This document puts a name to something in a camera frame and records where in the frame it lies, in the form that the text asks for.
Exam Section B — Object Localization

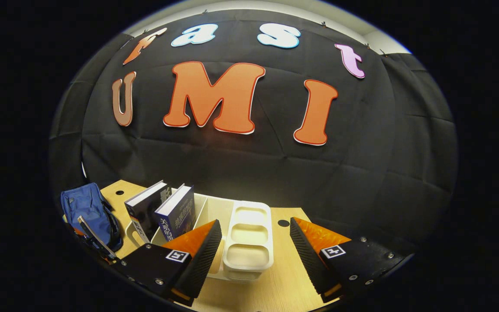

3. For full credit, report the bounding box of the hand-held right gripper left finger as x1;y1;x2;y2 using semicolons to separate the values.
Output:
115;219;223;307

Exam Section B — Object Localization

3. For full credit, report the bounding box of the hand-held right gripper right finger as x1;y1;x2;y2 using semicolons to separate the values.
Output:
289;217;415;304

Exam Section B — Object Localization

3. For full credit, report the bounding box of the blue schoolbag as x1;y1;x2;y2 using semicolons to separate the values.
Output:
60;182;124;253

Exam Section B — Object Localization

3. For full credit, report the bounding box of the white plastic bookshelf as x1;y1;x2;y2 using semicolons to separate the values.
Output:
125;193;275;282

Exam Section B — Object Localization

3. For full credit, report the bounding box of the white book with grey photo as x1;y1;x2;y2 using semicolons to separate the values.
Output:
124;180;173;244

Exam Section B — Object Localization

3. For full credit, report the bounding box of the dark blue book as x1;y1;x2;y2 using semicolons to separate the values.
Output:
154;184;196;242

